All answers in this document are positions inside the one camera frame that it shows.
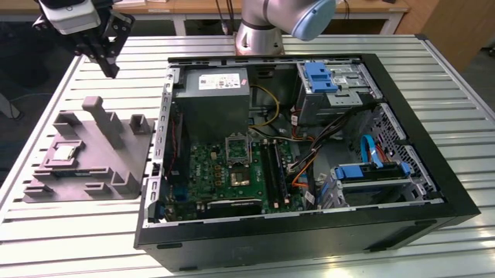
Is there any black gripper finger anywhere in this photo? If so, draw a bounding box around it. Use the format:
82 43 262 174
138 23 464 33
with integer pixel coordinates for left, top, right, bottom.
102 13 136 79
64 28 110 76

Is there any silver CPU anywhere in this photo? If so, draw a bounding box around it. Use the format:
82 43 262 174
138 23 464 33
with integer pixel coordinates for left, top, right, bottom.
52 145 77 162

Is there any grey power supply unit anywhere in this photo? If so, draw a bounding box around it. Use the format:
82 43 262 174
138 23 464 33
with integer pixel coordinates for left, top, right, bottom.
172 67 250 145

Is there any grey parts rack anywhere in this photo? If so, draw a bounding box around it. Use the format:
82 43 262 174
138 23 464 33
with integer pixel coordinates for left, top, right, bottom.
21 96 156 203

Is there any green RAM stick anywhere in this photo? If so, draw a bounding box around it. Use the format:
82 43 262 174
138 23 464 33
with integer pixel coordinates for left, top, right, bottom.
52 169 96 178

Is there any green motherboard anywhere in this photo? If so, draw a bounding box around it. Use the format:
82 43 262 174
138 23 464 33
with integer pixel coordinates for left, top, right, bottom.
164 131 309 221

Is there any metal socket cover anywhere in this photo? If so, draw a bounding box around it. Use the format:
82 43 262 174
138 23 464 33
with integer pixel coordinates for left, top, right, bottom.
224 132 254 167

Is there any blue plastic drive latch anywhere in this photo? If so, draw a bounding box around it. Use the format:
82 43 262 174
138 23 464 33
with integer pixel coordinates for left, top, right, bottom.
304 62 336 94

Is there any blue card latch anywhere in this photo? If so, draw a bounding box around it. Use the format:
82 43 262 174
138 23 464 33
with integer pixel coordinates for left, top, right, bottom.
148 202 166 224

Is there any silver drive cage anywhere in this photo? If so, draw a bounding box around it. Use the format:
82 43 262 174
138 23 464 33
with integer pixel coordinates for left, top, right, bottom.
295 62 381 125

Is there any black RAM slot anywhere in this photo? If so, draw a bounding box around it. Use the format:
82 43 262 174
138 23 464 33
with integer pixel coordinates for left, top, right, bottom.
268 138 284 206
262 138 279 208
258 138 273 207

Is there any wooden desk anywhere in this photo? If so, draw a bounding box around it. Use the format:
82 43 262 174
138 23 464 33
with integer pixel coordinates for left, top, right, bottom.
0 0 411 37

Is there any black graphics card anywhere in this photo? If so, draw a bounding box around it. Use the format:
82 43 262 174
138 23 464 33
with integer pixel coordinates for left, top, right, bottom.
196 198 264 220

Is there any hard disk in blue carrier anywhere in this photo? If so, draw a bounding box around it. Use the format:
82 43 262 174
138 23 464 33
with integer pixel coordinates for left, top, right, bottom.
331 162 412 183

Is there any silver disk bay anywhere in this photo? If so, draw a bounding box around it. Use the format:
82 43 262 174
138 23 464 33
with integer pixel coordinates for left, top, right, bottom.
316 173 444 210

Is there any black PC case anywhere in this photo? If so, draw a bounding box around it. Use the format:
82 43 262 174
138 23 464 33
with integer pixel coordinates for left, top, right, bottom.
133 53 481 273

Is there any wooden cabinet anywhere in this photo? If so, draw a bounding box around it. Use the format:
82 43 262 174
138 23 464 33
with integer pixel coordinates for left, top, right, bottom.
396 0 495 73

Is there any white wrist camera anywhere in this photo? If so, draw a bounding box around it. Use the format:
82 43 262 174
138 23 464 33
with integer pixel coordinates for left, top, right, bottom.
40 0 102 35

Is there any yellow wire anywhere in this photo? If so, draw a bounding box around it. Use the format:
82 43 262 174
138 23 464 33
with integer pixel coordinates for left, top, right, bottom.
249 83 281 128

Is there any black cable bundle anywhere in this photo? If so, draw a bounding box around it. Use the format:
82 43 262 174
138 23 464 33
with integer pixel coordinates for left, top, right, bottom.
288 104 375 172

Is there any orange wire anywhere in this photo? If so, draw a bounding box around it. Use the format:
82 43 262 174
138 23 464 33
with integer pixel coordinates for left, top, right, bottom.
288 164 311 191

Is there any blue flat wire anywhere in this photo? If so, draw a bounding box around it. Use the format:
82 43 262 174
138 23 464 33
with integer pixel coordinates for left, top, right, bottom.
359 134 384 169

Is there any red flat wire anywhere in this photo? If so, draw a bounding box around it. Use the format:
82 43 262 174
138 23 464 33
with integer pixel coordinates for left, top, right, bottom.
376 146 392 165

